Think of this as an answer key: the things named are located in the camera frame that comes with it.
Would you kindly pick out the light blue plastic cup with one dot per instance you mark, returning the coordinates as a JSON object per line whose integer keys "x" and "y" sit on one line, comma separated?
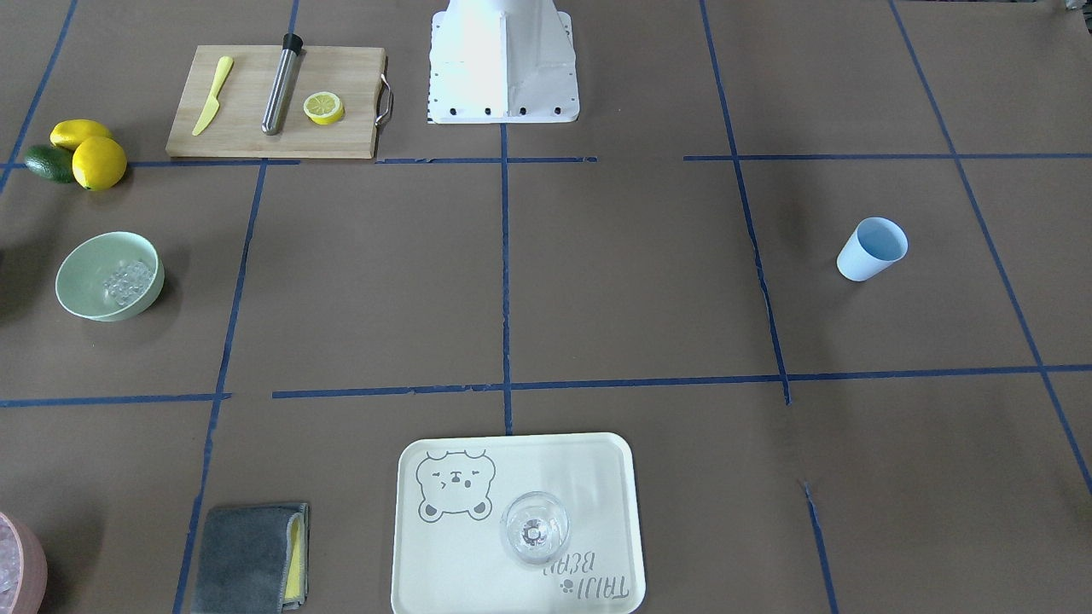
{"x": 876, "y": 244}

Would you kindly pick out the green ceramic bowl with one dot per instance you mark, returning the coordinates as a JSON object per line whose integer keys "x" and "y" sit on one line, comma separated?
{"x": 110, "y": 277}

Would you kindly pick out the pink bowl of ice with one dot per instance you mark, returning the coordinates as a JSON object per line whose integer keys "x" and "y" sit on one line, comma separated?
{"x": 24, "y": 568}

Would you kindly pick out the clear wine glass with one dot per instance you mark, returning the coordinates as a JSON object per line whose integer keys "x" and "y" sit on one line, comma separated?
{"x": 536, "y": 528}

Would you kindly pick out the cream bear tray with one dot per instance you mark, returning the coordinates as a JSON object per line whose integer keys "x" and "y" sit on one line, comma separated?
{"x": 448, "y": 551}

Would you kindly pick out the lemon half slice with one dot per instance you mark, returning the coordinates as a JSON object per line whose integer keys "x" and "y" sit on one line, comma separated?
{"x": 324, "y": 108}

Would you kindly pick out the steel muddler black tip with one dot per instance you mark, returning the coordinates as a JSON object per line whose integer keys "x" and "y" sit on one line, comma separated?
{"x": 281, "y": 90}

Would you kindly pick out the wooden cutting board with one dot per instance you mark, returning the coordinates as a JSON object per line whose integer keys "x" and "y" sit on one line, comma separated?
{"x": 355, "y": 74}

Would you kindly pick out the grey folded cloth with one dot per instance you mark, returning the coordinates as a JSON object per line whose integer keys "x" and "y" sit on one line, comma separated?
{"x": 254, "y": 559}

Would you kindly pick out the yellow plastic knife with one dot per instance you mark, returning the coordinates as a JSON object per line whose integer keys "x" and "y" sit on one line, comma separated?
{"x": 212, "y": 103}

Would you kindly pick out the yellow lemon lower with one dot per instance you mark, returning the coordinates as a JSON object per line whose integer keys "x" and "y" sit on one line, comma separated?
{"x": 98, "y": 163}

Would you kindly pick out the yellow lemon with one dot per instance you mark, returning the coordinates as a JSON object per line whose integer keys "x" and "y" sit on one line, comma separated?
{"x": 98, "y": 163}
{"x": 69, "y": 134}

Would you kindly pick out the yellow lemon upper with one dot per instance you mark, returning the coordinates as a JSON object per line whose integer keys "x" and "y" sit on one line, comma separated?
{"x": 69, "y": 134}

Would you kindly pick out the green lime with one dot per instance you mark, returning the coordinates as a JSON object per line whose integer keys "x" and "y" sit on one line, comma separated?
{"x": 50, "y": 163}

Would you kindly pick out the white pedestal column base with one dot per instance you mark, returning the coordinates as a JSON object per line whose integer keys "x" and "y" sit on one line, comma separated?
{"x": 502, "y": 62}

